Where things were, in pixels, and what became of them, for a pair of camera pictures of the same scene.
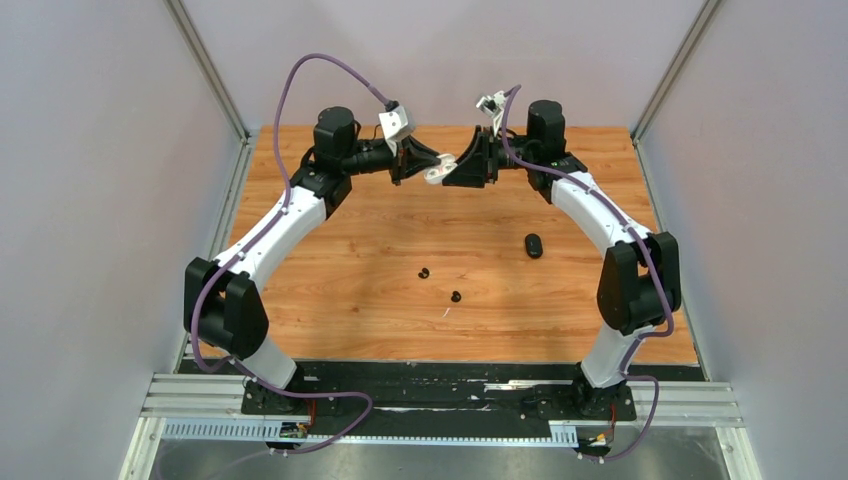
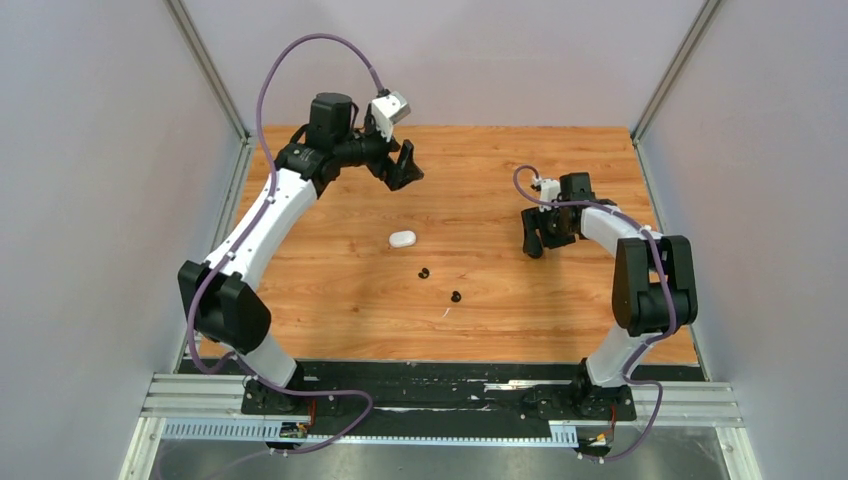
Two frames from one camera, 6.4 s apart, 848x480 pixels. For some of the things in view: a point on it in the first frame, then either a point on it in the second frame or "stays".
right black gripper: [471, 168] to [530, 218]
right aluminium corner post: [698, 27] stays
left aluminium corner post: [214, 80] stays
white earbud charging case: [436, 173] to [404, 238]
